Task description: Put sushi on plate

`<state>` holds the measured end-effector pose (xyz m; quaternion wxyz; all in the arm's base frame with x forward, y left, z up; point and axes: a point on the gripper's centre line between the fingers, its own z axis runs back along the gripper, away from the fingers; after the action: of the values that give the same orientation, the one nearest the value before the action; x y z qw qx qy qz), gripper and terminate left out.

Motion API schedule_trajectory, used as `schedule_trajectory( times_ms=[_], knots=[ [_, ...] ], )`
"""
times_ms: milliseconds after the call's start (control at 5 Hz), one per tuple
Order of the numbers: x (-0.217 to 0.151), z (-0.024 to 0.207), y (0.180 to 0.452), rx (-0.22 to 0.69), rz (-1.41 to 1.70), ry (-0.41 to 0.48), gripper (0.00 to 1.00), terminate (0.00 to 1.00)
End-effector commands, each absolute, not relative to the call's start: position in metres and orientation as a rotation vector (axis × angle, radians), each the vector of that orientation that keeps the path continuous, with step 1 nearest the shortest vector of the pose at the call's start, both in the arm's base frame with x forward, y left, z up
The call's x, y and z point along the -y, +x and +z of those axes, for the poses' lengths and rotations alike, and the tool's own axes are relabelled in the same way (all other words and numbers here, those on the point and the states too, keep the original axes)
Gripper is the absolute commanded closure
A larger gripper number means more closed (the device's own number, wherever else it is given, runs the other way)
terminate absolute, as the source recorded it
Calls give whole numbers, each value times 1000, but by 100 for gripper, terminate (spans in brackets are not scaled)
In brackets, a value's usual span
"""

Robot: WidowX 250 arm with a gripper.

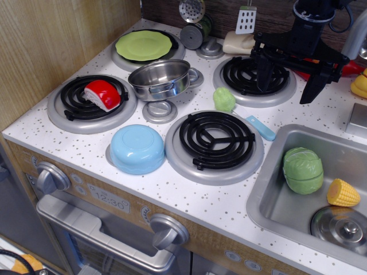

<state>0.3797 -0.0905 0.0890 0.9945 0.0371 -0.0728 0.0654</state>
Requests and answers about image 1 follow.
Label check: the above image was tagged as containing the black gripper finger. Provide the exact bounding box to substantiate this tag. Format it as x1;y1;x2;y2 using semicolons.
256;56;276;92
299;70;342;104

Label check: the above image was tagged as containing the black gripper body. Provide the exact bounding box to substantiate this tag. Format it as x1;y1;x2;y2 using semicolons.
250;20;350;77

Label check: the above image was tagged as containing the red white toy sushi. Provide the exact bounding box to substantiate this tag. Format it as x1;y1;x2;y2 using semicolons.
84;80;121;112

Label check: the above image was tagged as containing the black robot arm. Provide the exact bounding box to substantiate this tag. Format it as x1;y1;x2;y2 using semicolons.
250;1;350;104

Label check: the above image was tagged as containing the green plastic plate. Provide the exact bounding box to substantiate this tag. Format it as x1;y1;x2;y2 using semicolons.
115;30;173;61

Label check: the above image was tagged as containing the red toy chili pepper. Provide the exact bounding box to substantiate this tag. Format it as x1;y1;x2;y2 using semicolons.
293;70;310;81

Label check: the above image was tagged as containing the back right black burner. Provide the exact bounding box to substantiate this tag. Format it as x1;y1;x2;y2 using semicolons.
213;56;296;108

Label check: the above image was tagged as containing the cream toy bottle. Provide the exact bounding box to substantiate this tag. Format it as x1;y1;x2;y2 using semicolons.
222;31;255;55

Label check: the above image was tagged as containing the red toy ketchup bottle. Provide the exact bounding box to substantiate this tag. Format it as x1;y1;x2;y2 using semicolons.
342;61;365;77

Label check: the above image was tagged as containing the yellow toy food piece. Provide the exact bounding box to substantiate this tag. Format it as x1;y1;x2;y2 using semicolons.
350;69;367;99

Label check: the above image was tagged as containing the hanging white slotted spatula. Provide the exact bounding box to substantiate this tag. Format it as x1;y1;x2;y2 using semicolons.
235;1;257;34

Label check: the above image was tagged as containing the silver faucet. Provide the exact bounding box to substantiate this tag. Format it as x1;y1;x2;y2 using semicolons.
341;10;367;60

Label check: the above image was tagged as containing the green toy lettuce piece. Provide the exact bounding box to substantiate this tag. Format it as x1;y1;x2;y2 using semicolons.
213;87;236;112

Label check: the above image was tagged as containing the grey stovetop knob back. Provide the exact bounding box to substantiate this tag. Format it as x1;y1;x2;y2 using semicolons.
196;38;224;60

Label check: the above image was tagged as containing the grey stovetop knob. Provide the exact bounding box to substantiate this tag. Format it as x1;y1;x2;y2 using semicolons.
142;100;178;124
196;38;224;60

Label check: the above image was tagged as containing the toy tin can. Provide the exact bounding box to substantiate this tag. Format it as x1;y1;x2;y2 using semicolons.
179;15;213;50

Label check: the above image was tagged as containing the green toy cabbage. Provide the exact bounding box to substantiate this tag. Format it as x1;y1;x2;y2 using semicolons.
283;147;323;195

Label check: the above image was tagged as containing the hanging silver strainer spoon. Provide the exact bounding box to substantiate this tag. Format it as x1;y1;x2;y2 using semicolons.
179;0;205;23

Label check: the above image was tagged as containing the front right black burner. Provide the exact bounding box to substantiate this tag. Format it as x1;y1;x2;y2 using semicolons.
165;111;264;186

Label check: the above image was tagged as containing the small steel pot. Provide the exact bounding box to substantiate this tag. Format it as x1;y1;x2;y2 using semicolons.
128;59;204;101

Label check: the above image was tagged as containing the yellow toy corn cob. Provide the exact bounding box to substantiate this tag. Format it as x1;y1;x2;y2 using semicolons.
327;179;361;207

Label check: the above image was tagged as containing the grey stovetop knob centre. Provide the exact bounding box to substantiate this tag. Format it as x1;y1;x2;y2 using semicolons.
142;100;178;124

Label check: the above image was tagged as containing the steel sink basin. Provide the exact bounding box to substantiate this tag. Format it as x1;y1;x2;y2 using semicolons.
247;124;366;270

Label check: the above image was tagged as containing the steel pot lid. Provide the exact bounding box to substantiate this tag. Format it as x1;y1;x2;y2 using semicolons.
310;206;366;256

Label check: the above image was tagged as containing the light blue upturned bowl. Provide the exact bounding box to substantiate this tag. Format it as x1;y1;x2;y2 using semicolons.
110;124;165;175

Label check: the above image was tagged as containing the right grey oven knob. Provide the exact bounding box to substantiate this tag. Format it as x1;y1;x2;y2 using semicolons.
150;214;190;253

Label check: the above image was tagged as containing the grey oven knob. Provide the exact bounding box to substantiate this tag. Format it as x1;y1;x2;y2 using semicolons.
36;162;71;195
150;214;190;253

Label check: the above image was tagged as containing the front left black burner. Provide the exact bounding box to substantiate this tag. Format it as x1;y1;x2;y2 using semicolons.
47;74;137;134

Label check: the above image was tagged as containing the left grey oven knob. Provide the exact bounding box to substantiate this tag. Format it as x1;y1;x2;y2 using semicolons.
36;162;71;195

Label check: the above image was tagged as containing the orange toy on floor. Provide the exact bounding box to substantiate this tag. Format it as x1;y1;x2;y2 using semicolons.
11;253;44;274

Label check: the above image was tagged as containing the grey oven door handle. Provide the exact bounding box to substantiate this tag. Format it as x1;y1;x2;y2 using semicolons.
37;195;175;274

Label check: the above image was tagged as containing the black cable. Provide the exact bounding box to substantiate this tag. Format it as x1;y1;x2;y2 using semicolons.
0;249;37;275

